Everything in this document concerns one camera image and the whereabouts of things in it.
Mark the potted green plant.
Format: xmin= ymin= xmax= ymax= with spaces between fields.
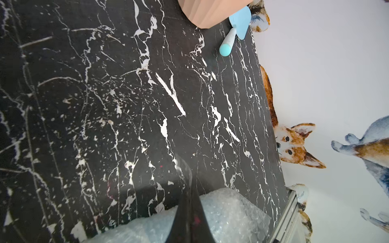
xmin=178 ymin=0 xmax=252 ymax=29

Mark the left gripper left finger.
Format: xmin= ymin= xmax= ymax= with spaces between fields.
xmin=165 ymin=185 xmax=191 ymax=243

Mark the teal garden trowel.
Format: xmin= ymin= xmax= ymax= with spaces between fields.
xmin=219 ymin=6 xmax=251 ymax=57

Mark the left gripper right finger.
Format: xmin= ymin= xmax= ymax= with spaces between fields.
xmin=189 ymin=187 xmax=215 ymax=243

